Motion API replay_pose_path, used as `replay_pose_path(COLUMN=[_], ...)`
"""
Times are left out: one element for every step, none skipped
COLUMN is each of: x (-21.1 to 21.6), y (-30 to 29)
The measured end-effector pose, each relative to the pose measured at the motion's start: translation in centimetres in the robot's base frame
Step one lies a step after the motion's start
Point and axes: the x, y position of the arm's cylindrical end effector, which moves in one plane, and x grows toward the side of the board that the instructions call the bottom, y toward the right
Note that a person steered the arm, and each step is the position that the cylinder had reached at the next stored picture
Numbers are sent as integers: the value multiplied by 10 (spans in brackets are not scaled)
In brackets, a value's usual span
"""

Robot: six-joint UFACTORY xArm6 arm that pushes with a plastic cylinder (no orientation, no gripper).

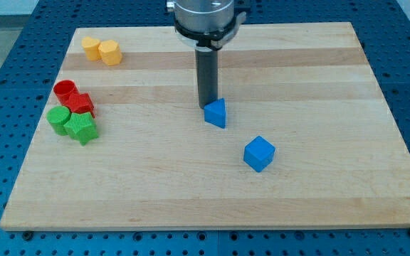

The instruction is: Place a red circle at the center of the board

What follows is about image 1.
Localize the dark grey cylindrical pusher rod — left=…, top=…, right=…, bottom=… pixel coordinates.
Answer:
left=195, top=50, right=219, bottom=109

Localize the wooden board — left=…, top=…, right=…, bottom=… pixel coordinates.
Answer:
left=0, top=22, right=410, bottom=231

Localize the blue triangular prism block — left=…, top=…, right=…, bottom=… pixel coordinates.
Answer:
left=204, top=98, right=226, bottom=129

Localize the yellow hexagon block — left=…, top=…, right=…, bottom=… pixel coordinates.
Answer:
left=98, top=40, right=122, bottom=66

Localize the blue cube block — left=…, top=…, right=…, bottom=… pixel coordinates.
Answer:
left=243, top=136, right=275, bottom=173

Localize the yellow heart block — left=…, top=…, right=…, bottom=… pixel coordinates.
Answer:
left=81, top=36, right=101, bottom=61

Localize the red cube block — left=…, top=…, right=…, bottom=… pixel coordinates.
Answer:
left=65, top=93, right=95, bottom=118

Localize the green star block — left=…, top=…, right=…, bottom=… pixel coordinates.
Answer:
left=63, top=112, right=99, bottom=146

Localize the red cylinder block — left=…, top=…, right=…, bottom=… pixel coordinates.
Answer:
left=53, top=80, right=79, bottom=105

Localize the green cylinder block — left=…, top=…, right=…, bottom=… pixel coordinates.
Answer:
left=46, top=106, right=71, bottom=136

